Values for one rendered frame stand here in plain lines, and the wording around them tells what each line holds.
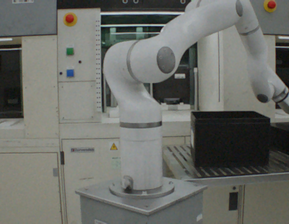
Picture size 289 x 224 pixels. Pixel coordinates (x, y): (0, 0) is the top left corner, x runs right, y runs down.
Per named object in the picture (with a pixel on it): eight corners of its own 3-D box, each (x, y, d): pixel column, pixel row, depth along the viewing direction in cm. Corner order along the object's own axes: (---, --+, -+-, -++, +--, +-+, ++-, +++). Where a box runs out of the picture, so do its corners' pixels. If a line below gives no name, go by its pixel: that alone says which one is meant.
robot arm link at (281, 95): (289, 84, 153) (293, 89, 154) (278, 83, 162) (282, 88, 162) (277, 98, 153) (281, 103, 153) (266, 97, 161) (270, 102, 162)
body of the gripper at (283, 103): (292, 88, 153) (306, 107, 156) (279, 87, 163) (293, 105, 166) (281, 101, 153) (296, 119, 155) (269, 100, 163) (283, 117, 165)
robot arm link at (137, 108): (138, 129, 101) (137, 37, 98) (97, 123, 114) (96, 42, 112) (171, 124, 109) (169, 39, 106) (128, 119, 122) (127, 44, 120)
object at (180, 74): (152, 105, 231) (151, 52, 227) (149, 102, 251) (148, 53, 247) (192, 104, 233) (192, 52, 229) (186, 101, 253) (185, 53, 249)
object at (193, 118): (189, 151, 162) (189, 111, 160) (253, 150, 161) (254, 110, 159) (194, 167, 135) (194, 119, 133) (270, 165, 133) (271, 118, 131)
